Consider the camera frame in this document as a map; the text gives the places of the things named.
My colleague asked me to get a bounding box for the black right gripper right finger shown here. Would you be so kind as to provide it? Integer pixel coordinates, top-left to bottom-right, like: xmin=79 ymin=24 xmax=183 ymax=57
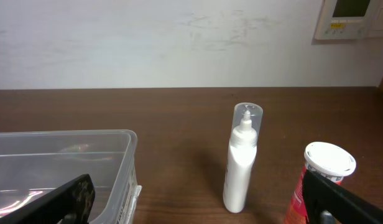
xmin=302 ymin=170 xmax=383 ymax=224

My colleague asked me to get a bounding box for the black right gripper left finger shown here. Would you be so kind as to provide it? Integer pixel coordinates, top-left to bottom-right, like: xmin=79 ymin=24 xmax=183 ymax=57
xmin=0 ymin=174 xmax=95 ymax=224

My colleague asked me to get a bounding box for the orange tube white cap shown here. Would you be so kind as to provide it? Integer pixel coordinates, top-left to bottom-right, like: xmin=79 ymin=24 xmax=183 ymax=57
xmin=284 ymin=142 xmax=356 ymax=224

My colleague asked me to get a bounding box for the white squeeze bottle clear cap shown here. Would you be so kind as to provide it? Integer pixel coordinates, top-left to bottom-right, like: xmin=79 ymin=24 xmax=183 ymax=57
xmin=223 ymin=103 xmax=263 ymax=213

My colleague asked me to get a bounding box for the clear plastic container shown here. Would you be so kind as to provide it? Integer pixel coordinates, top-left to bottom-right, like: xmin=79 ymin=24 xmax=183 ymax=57
xmin=0 ymin=129 xmax=142 ymax=224

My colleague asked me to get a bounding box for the white wall control panel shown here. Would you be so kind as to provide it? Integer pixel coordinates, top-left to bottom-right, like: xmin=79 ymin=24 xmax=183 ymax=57
xmin=314 ymin=0 xmax=383 ymax=40

